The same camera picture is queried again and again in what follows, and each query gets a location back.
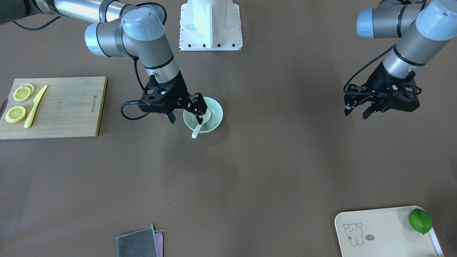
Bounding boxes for cream plastic tray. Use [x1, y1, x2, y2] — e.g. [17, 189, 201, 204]
[335, 206, 444, 257]

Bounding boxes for lemon slice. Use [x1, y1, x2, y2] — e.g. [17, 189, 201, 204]
[5, 106, 27, 124]
[13, 84, 35, 101]

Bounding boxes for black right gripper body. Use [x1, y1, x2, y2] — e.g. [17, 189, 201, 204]
[138, 72, 190, 115]

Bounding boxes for yellow plastic knife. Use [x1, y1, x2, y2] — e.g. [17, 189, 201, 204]
[24, 85, 48, 129]

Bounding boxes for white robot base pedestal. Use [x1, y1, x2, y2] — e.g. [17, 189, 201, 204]
[179, 0, 243, 51]

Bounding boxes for lower lemon slice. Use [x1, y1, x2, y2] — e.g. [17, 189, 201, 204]
[5, 106, 27, 124]

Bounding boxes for upper lemon slice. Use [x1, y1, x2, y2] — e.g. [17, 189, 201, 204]
[13, 84, 35, 101]

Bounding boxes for white ceramic spoon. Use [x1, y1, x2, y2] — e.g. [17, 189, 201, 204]
[191, 110, 212, 139]

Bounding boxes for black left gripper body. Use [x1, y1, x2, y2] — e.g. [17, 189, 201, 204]
[344, 63, 422, 113]

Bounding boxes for green lime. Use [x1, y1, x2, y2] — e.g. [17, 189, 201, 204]
[408, 208, 433, 235]

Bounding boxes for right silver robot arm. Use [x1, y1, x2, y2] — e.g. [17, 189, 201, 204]
[0, 0, 207, 124]

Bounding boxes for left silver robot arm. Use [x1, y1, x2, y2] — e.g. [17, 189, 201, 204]
[343, 0, 457, 119]

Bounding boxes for light green ceramic bowl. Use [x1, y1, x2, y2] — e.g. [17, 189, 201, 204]
[183, 96, 223, 133]

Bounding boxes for wooden cutting board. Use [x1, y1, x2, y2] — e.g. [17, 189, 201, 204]
[0, 76, 107, 140]

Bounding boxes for grey folded cloth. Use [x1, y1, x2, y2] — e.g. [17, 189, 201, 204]
[116, 225, 164, 257]

